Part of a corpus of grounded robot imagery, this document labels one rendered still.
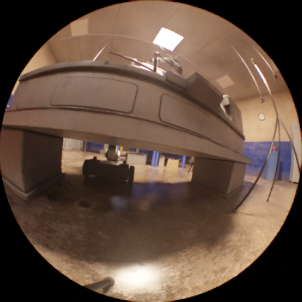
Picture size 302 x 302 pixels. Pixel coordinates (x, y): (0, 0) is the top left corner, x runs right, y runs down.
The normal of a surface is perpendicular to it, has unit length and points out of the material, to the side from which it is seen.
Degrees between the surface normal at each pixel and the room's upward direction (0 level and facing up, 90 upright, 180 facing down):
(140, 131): 90
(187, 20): 180
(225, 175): 90
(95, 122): 90
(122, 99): 90
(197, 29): 180
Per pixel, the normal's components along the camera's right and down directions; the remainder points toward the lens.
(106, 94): 0.36, 0.03
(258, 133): -0.92, -0.14
